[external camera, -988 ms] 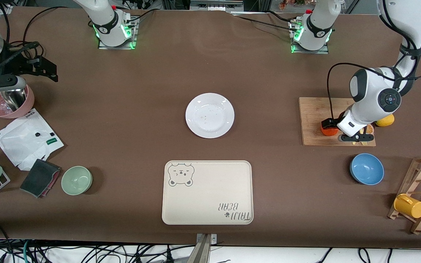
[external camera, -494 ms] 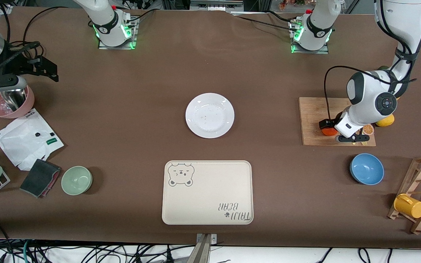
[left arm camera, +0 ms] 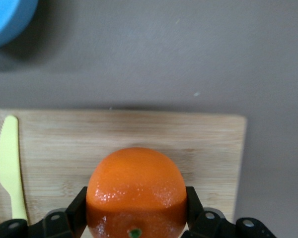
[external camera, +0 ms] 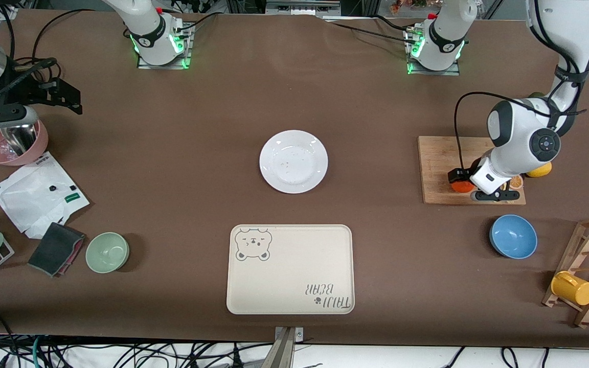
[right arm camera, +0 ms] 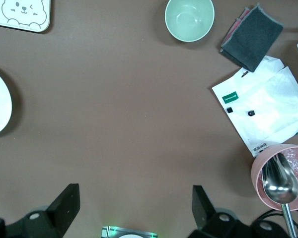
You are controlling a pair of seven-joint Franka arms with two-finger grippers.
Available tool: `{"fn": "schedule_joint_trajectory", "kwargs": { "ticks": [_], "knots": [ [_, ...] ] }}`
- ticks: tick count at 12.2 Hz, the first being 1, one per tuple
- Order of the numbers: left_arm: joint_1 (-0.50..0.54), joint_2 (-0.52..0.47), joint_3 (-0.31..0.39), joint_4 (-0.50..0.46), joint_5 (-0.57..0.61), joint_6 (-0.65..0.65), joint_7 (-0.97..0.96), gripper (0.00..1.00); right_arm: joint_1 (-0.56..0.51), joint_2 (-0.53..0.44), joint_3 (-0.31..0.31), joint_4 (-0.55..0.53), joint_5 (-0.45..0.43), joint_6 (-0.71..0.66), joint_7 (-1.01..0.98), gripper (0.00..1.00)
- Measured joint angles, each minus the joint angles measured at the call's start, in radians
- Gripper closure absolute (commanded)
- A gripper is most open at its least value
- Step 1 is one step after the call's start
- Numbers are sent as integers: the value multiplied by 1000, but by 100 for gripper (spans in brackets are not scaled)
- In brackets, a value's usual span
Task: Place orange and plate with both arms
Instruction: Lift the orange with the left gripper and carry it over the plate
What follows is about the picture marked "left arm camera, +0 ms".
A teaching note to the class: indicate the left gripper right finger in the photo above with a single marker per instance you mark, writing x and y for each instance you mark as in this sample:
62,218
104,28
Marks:
208,223

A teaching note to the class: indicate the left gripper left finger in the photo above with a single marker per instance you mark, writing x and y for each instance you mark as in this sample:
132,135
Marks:
74,213

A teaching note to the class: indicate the orange fruit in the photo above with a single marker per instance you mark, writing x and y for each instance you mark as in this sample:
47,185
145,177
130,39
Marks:
136,186

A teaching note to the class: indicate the bamboo cutting board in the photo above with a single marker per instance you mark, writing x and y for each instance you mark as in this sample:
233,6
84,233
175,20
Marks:
64,148

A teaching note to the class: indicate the yellow plastic knife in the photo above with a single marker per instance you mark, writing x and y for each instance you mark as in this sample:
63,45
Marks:
10,161

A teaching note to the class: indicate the blue bowl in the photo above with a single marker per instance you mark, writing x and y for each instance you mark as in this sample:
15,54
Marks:
7,17

